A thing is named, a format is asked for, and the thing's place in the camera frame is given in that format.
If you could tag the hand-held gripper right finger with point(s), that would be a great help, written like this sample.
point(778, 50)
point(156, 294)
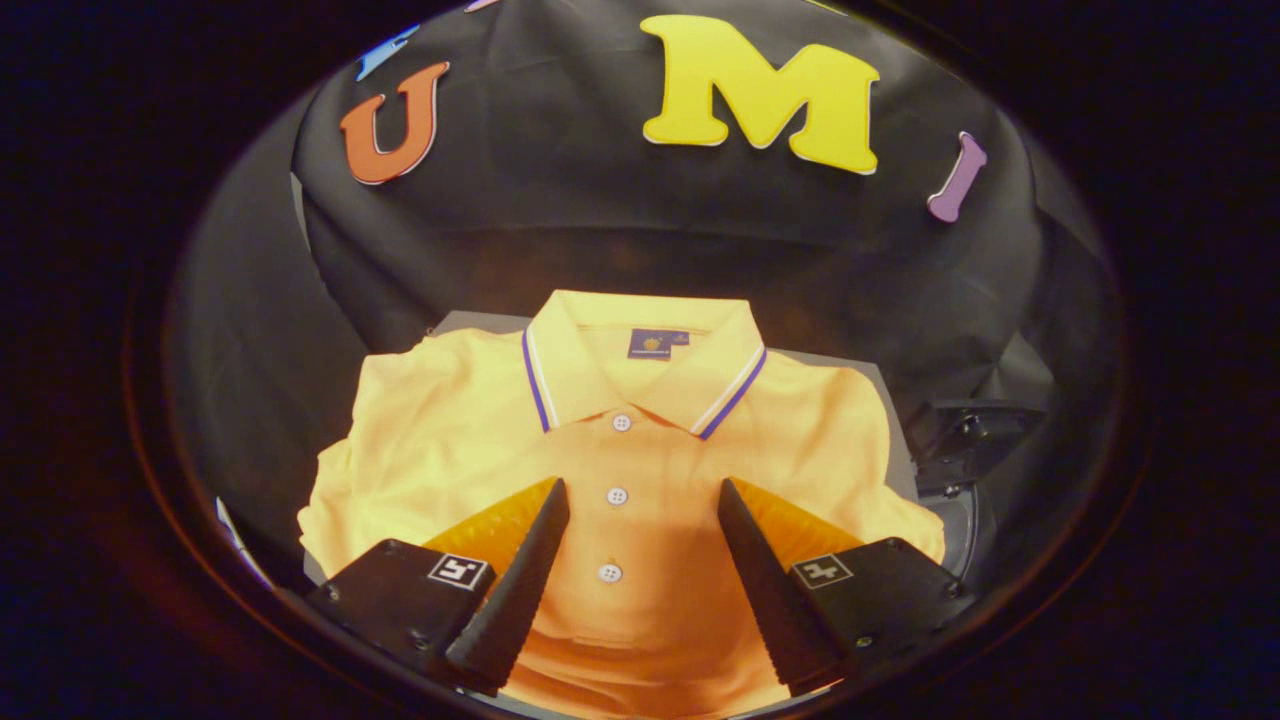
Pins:
point(775, 600)

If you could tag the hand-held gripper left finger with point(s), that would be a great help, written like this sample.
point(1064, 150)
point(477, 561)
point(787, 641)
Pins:
point(515, 600)

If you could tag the orange yellow polo shirt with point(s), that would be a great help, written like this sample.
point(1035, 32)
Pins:
point(640, 460)

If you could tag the grey washing machine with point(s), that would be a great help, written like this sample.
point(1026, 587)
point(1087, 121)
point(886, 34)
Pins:
point(965, 530)

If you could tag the dark washing machine lid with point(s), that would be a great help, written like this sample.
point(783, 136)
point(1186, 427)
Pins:
point(985, 420)

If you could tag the grey cabinet with dark top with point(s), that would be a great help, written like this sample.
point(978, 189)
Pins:
point(480, 322)

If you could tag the black backdrop cloth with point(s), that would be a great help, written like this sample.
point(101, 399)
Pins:
point(600, 230)

